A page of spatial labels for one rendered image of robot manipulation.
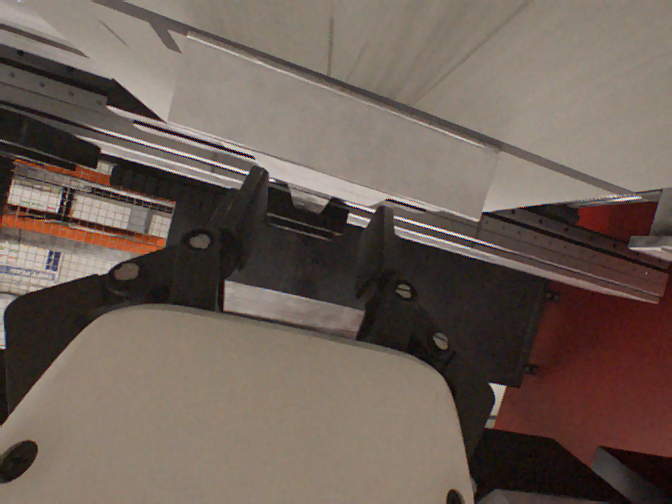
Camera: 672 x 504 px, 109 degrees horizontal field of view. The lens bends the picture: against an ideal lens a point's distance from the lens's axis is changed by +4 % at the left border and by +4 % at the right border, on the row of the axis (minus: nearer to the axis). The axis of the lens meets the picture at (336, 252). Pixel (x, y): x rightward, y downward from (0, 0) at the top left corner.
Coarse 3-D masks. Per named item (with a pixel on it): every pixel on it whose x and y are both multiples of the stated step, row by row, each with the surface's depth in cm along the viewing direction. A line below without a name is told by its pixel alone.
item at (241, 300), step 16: (240, 288) 16; (256, 288) 16; (224, 304) 16; (240, 304) 16; (256, 304) 16; (272, 304) 16; (288, 304) 16; (304, 304) 16; (320, 304) 17; (272, 320) 16; (288, 320) 16; (304, 320) 16; (320, 320) 17; (336, 320) 17; (352, 320) 17; (352, 336) 17
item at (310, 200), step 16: (272, 192) 33; (288, 192) 33; (304, 192) 20; (320, 192) 19; (272, 208) 33; (288, 208) 33; (304, 208) 30; (320, 208) 26; (336, 208) 34; (272, 224) 34; (288, 224) 35; (304, 224) 34; (320, 224) 34; (336, 224) 35
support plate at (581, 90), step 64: (64, 0) 6; (128, 0) 5; (192, 0) 5; (256, 0) 4; (320, 0) 4; (384, 0) 4; (448, 0) 4; (512, 0) 3; (576, 0) 3; (640, 0) 3; (128, 64) 8; (320, 64) 6; (384, 64) 5; (448, 64) 5; (512, 64) 4; (576, 64) 4; (640, 64) 4; (512, 128) 6; (576, 128) 5; (640, 128) 5; (512, 192) 10; (576, 192) 8
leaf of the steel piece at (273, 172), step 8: (272, 168) 16; (272, 176) 18; (280, 176) 17; (288, 176) 17; (296, 176) 16; (296, 184) 19; (304, 184) 18; (312, 184) 17; (320, 184) 17; (328, 192) 18; (336, 192) 18; (344, 192) 17; (352, 200) 19; (360, 200) 18; (368, 200) 17; (376, 200) 17
